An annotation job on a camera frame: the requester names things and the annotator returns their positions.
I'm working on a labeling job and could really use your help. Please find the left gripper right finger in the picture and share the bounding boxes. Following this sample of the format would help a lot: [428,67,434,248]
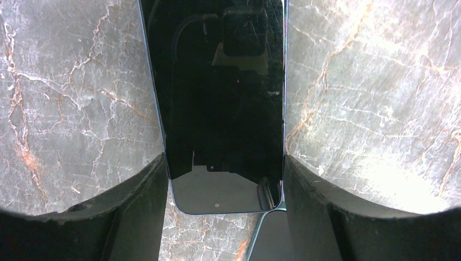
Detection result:
[283,156,460,260]

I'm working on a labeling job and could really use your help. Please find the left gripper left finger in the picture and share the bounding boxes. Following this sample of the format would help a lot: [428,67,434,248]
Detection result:
[1,154,169,260]

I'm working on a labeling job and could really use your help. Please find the blue-edged black smartphone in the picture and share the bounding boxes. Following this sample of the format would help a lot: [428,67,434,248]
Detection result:
[140,1,286,215]

